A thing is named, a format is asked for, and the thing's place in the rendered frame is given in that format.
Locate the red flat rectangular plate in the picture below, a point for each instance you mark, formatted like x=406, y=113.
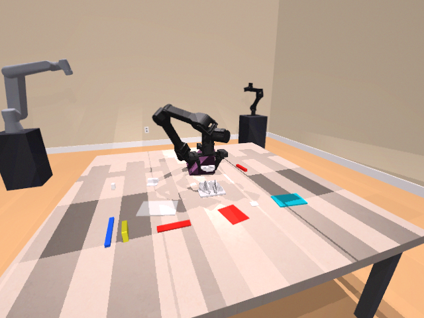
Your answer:
x=232, y=214

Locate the yellow rectangular block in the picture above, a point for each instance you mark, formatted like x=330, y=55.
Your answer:
x=125, y=231

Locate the cyan rectangular plate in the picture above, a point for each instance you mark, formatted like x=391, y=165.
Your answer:
x=288, y=200

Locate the red rounded bar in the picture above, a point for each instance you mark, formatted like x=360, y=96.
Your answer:
x=241, y=167

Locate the blue long bar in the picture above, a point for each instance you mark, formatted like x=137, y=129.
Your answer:
x=109, y=232

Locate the red flat bar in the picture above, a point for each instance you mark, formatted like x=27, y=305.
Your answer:
x=171, y=226

